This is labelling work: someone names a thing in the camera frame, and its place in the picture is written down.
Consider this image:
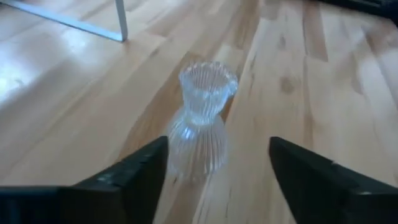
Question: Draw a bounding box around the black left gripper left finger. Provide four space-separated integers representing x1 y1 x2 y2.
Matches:
0 135 170 224

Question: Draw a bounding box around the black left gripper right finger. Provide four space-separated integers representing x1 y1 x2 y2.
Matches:
268 136 398 224

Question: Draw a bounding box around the clear ribbed glass candle holder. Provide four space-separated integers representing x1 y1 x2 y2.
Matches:
166 60 239 181

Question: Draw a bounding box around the white perforated metal shelf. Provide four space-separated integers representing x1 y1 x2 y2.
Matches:
0 0 129 43

